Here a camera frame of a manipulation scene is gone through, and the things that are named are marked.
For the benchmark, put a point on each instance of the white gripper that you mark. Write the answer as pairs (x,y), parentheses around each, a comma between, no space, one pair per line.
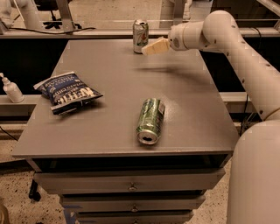
(176,38)

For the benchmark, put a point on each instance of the white 7up can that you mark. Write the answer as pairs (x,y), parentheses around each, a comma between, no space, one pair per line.
(140,35)

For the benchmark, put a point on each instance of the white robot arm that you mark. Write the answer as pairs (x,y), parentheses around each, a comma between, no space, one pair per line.
(254,185)

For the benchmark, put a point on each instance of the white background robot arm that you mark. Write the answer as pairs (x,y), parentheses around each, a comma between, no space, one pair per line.
(27,9)

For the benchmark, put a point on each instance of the green soda can lying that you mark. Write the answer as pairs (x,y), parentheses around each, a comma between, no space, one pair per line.
(150,121)

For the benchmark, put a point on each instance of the blue chip bag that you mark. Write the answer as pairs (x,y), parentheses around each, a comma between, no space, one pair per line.
(66,92)

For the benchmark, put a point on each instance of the black office chair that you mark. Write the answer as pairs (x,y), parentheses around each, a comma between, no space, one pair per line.
(51,6)

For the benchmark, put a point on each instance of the grey drawer cabinet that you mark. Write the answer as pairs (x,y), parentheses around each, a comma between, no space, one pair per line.
(92,158)

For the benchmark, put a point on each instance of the white pump bottle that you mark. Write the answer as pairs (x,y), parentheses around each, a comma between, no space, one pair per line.
(12,90)

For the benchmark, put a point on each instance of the grey metal post right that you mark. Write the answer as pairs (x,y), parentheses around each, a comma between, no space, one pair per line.
(178,11)

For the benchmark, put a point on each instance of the grey metal post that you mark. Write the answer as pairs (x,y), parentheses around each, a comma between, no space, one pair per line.
(65,14)
(178,11)

